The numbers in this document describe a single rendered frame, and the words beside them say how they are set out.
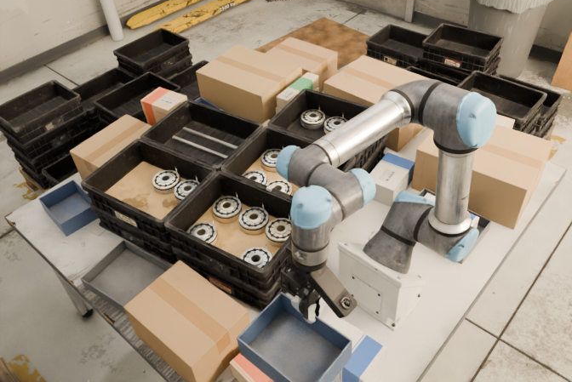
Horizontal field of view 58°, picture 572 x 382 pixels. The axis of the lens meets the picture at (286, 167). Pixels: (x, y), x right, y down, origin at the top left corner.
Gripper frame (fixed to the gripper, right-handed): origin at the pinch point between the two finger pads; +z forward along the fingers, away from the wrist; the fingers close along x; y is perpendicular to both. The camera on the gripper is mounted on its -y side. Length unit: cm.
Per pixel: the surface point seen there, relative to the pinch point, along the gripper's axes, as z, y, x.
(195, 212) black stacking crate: 24, 69, -19
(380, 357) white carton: 31.7, -7.4, -20.4
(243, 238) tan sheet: 28, 50, -23
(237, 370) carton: 35.4, 20.4, 7.5
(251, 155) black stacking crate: 21, 75, -52
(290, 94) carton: 17, 91, -91
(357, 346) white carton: 31.8, -0.8, -19.0
